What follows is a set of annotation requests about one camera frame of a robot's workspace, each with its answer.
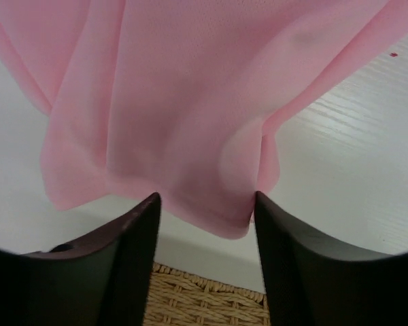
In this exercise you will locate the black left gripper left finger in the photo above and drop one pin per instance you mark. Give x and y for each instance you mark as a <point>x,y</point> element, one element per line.
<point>100,278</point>

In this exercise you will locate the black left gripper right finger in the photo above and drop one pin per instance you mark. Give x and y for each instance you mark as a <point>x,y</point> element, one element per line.
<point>312,278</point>

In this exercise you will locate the pink t shirt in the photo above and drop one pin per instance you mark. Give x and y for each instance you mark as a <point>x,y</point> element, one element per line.
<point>182,98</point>

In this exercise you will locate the wicker basket with liner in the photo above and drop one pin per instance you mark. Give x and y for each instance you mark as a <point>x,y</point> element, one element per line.
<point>176,297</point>

